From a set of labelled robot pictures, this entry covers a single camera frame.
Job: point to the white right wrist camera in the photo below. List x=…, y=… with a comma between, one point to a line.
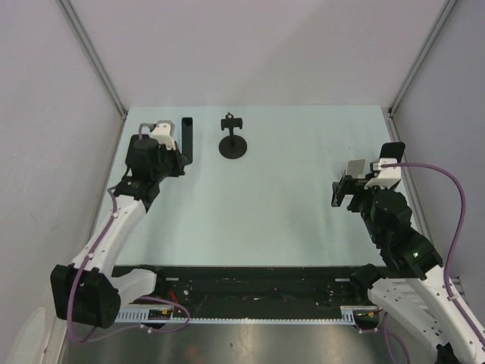
x=385, y=174

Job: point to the black round-base phone stand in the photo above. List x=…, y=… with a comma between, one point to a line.
x=232, y=146

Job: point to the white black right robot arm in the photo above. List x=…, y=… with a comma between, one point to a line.
x=444, y=322

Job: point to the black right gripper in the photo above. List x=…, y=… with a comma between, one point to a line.
x=346, y=185

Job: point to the aluminium corner frame post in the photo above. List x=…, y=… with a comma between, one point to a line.
x=86, y=44
x=431, y=39

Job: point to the white phone stand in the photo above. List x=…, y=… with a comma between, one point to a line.
x=355, y=170

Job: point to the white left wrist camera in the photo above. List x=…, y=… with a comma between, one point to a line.
x=163, y=132

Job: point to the black smartphone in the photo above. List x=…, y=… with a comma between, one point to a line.
x=187, y=139

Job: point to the aluminium corner frame post left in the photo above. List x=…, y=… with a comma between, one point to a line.
x=86, y=44

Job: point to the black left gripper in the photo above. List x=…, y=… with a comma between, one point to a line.
x=177, y=158

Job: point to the black phone on black stand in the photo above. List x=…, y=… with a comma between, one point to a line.
x=393, y=150

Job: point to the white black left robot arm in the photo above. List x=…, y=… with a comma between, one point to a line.
x=85, y=291

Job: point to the aluminium corner frame post right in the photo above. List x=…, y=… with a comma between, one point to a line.
x=431, y=39

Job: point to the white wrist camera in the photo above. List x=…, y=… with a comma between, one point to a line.
x=163, y=132
x=385, y=174

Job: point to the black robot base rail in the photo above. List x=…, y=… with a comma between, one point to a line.
x=281, y=294

